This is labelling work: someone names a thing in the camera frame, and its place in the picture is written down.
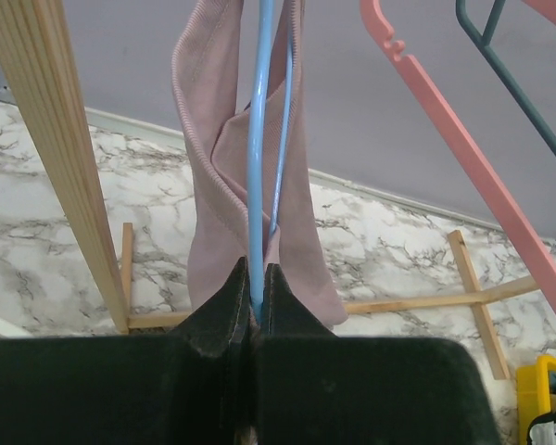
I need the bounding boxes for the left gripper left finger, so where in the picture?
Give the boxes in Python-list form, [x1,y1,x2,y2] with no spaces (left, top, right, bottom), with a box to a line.
[0,260,249,444]

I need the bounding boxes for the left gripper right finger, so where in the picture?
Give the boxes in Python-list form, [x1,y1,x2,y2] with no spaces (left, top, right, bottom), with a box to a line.
[254,264,500,444]

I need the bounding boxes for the light blue wire hanger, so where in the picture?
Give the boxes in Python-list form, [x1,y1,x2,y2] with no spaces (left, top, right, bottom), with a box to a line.
[246,0,294,322]

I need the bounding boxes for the mauve tank top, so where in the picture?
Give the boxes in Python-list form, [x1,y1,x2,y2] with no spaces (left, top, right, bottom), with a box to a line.
[171,1,348,326]

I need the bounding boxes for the teal plastic hanger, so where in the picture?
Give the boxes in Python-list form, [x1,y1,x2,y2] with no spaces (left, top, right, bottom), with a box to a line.
[455,0,556,158]

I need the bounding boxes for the pink plastic hanger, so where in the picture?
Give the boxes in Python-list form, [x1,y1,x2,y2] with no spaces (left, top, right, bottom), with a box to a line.
[360,1,556,311]

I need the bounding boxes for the yellow plastic bin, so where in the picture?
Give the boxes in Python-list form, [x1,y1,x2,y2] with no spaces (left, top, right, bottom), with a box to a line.
[516,355,556,444]

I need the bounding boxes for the striped black white garment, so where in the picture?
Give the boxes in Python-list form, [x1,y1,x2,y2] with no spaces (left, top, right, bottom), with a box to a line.
[526,413,556,445]

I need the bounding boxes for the wooden clothes rack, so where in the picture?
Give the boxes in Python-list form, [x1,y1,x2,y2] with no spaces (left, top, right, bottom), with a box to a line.
[0,1,541,378]

